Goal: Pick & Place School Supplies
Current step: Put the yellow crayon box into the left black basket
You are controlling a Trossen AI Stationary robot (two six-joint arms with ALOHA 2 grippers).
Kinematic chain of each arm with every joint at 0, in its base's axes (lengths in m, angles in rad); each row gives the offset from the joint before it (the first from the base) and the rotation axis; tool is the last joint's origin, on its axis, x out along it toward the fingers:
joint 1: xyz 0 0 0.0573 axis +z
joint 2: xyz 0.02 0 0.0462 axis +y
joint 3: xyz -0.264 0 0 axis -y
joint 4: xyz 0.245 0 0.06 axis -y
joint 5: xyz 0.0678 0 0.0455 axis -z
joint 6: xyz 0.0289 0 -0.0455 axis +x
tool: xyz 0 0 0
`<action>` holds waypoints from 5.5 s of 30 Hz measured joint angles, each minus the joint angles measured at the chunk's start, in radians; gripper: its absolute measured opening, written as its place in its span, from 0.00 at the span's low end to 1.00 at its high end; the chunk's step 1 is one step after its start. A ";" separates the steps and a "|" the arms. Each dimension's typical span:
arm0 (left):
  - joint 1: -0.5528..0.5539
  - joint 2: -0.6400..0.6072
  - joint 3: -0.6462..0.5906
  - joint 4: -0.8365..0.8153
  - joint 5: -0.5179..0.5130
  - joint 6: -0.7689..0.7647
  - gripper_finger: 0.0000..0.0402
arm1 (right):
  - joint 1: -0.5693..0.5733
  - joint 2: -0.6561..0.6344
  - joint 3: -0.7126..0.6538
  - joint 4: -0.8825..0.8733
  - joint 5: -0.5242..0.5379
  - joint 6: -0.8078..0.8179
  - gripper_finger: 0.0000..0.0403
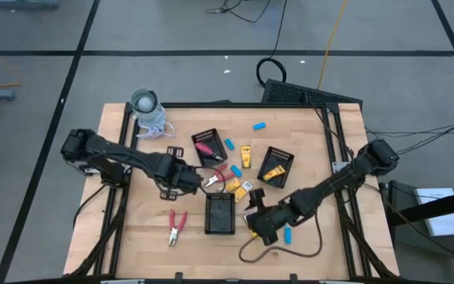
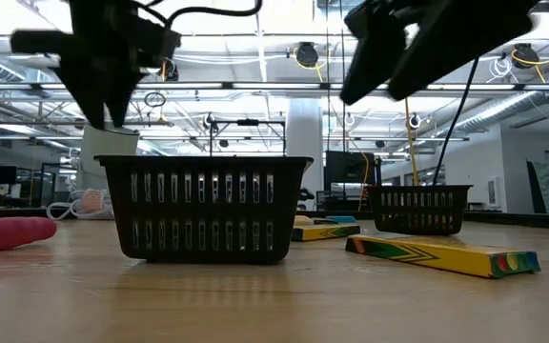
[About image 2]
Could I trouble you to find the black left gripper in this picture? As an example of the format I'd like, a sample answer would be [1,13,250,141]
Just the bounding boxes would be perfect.
[10,0,183,131]

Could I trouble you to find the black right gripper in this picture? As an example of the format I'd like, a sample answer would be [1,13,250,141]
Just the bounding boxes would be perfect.
[339,0,543,105]

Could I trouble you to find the black plastic slotted basket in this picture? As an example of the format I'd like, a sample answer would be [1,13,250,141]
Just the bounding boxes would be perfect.
[365,184,474,237]
[93,154,315,266]

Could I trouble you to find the red-handled metal pliers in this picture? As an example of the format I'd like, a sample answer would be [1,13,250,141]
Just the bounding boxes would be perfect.
[0,216,58,255]

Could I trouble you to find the yellow crayon box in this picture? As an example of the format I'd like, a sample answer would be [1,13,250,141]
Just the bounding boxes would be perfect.
[344,232,541,280]
[291,222,362,243]

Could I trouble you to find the white building column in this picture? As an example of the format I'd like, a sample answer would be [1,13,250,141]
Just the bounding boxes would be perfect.
[286,97,324,211]

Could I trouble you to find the black hanging cable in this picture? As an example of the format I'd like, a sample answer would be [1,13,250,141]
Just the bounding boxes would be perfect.
[432,56,479,187]

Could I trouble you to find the black ceiling cable reel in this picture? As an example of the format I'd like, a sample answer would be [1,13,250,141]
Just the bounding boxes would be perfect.
[512,42,540,66]
[295,41,321,69]

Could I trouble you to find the white cord bundle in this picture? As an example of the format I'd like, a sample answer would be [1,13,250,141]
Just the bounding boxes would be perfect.
[45,188,114,222]

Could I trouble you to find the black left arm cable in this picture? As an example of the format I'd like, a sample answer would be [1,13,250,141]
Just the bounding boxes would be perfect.
[167,0,264,29]

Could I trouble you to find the black neighbouring station frame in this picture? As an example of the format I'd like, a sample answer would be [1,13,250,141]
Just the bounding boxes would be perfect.
[209,117,288,157]

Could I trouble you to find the small wall picture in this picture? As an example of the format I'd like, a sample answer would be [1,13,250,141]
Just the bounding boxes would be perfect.
[486,176,500,207]

